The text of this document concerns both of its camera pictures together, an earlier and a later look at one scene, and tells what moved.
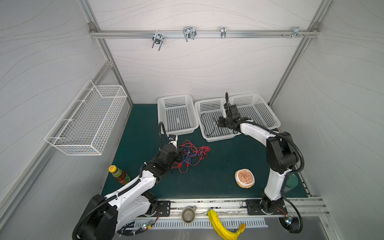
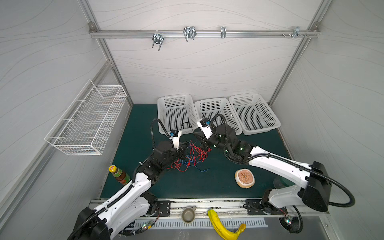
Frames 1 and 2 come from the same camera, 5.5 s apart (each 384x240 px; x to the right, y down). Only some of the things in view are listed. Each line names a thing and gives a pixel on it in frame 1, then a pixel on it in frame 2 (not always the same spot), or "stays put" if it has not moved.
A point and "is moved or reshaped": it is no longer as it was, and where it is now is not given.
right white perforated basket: (253, 107) stays put
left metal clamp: (157, 38) stays put
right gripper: (223, 121) -> (201, 137)
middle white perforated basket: (208, 112) stays put
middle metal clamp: (189, 32) stays put
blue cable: (187, 154) is moved or reshaped
